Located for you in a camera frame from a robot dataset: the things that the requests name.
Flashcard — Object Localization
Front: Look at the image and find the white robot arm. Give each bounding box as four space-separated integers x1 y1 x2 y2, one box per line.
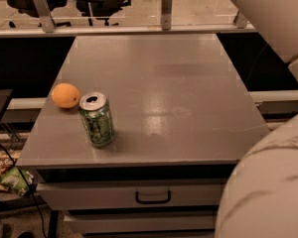
215 0 298 238

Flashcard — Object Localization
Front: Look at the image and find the green soda can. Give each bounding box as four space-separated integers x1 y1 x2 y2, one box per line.
79 92 115 148

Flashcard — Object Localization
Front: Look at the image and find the orange fruit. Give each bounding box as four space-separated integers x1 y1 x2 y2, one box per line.
52 83 79 109

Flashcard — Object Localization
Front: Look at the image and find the upper grey drawer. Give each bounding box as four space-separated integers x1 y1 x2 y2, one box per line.
38 179 223 210

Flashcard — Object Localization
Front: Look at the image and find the grey drawer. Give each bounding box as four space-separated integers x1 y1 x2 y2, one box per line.
38 179 223 210
64 211 215 234

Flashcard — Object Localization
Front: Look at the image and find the lower grey drawer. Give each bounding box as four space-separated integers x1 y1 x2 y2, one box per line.
64 211 215 234

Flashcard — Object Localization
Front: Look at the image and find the black office chair right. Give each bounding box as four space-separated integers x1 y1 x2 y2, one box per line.
75 0 131 26

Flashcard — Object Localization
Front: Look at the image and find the black office chair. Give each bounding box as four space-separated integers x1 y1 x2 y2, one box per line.
7 0 71 32
75 0 131 26

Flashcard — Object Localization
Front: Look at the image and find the green chip bag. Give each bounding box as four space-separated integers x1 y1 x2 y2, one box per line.
0 167 37 196

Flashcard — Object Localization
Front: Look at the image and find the black office chair left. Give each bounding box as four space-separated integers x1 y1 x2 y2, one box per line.
7 0 71 32

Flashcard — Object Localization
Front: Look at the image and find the black drawer handle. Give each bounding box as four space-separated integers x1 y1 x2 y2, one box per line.
134 190 172 205

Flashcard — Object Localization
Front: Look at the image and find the middle metal railing bracket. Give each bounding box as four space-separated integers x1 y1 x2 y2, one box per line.
160 0 173 31

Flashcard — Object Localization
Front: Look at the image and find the metal railing bracket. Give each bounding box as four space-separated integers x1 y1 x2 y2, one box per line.
160 0 173 31
33 0 55 33
233 11 248 29

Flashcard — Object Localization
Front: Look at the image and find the right metal railing bracket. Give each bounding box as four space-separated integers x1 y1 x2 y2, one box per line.
233 11 248 29

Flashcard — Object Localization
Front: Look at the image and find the black cable on floor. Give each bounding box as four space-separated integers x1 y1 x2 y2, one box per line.
0 136 50 238

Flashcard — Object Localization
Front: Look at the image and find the left metal railing bracket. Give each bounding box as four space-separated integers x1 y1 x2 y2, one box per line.
33 0 55 33

